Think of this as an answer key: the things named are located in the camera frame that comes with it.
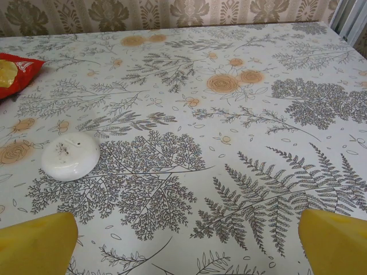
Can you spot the red snack packet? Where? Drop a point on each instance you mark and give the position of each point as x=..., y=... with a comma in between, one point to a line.
x=25, y=74

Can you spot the floral print tablecloth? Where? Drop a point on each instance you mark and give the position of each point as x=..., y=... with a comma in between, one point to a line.
x=200, y=129

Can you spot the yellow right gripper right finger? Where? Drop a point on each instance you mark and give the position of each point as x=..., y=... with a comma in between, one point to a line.
x=335, y=246

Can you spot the aluminium frame post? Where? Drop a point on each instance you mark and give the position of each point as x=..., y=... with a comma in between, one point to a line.
x=348, y=17

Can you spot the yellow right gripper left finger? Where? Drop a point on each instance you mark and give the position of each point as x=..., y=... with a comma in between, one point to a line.
x=37, y=246

